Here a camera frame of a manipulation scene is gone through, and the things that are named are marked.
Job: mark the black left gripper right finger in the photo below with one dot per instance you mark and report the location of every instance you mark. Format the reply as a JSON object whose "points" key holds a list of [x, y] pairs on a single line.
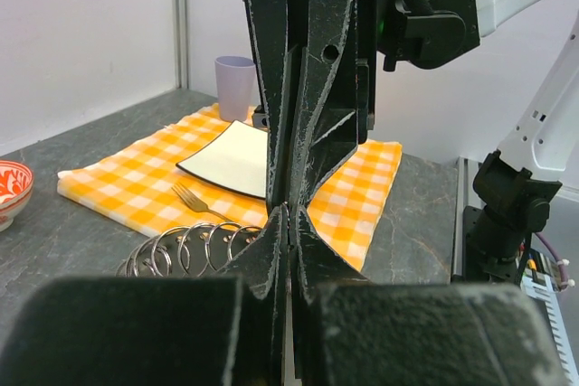
{"points": [[350, 331]]}

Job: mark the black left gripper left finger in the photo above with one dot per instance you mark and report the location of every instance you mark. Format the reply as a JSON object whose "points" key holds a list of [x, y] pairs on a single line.
{"points": [[226, 329]]}

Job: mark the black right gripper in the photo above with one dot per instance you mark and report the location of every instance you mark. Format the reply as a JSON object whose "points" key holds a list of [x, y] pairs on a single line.
{"points": [[425, 33]]}

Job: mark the large keyring with keys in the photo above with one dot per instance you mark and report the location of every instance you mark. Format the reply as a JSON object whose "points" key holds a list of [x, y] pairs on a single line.
{"points": [[188, 251]]}

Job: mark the lilac plastic cup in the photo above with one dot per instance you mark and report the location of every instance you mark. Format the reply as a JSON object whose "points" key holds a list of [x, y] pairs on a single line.
{"points": [[235, 79]]}

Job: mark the white square plate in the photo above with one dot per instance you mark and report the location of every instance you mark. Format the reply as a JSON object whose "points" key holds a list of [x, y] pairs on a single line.
{"points": [[235, 160]]}

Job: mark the gold fork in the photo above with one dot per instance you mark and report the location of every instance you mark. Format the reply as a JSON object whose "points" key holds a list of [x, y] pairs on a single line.
{"points": [[195, 203]]}

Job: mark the orange checkered cloth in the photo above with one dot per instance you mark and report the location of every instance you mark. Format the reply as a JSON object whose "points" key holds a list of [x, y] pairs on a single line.
{"points": [[134, 187]]}

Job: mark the red patterned bowl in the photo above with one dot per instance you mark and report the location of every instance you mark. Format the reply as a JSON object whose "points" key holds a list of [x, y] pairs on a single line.
{"points": [[16, 190]]}

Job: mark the white cable duct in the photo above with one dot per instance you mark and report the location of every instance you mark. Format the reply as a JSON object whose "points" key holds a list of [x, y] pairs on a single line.
{"points": [[540, 289]]}

